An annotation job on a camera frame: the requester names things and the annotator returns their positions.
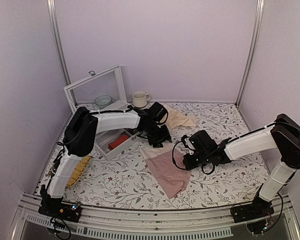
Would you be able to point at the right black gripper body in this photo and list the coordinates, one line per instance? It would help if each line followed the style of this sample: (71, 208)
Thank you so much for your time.
(203, 159)

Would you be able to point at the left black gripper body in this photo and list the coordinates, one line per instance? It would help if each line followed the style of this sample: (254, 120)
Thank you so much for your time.
(157, 135)

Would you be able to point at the pink and white underwear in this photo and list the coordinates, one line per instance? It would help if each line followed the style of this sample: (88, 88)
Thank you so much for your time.
(165, 165)

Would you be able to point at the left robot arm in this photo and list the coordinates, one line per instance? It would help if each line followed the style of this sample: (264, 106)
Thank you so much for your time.
(80, 138)

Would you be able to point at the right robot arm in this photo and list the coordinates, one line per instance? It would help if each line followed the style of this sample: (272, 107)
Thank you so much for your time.
(283, 134)

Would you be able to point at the cream beige underwear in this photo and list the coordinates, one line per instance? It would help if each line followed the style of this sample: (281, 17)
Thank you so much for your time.
(177, 119)

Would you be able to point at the white ceramic mug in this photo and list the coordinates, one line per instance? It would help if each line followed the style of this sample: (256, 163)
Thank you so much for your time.
(140, 99)

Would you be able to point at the red rolled garment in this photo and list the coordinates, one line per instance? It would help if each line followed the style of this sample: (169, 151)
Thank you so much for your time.
(118, 141)

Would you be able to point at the white divided organizer box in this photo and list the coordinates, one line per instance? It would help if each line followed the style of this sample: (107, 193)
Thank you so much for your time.
(104, 138)

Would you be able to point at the floral patterned table mat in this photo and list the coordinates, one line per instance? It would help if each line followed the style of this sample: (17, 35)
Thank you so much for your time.
(126, 182)

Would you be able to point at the clear glass bowl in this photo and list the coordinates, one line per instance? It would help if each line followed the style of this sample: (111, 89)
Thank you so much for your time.
(103, 101)

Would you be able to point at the white framed glass lid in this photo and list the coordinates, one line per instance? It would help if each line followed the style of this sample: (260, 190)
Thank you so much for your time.
(84, 92)

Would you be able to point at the woven bamboo tray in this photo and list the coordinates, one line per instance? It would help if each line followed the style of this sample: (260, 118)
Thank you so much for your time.
(78, 171)

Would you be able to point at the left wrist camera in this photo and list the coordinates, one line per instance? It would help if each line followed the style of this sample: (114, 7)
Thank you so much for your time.
(158, 113)

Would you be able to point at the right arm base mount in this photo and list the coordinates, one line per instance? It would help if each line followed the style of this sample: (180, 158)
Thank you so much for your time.
(258, 208)

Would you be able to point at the aluminium front rail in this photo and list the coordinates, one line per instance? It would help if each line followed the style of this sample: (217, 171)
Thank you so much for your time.
(227, 222)

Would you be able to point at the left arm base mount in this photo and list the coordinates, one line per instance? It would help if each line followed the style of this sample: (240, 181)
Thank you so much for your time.
(54, 207)

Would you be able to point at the right aluminium corner post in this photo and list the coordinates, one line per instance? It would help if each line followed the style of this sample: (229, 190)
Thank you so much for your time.
(251, 53)

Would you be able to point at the aluminium corner post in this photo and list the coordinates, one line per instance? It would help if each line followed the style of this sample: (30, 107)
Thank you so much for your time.
(251, 53)
(51, 7)

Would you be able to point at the left aluminium corner post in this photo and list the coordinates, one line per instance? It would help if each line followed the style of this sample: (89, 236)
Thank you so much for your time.
(51, 7)

